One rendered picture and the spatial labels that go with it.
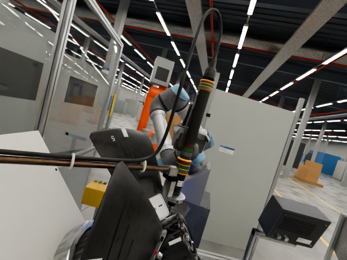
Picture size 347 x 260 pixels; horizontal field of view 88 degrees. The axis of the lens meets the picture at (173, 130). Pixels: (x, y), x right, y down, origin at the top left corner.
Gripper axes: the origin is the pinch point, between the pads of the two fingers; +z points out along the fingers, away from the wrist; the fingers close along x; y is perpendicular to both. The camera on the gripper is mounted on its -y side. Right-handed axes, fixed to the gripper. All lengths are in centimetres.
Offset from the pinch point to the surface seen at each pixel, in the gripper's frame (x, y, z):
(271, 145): -133, -3, -182
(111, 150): 20.5, 10.5, 1.0
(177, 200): -1.2, 19.7, 0.5
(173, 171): 2.4, 11.6, 0.8
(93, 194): 32, 43, -34
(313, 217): -74, 25, -32
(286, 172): -685, 118, -889
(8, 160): 31.7, 11.5, 20.3
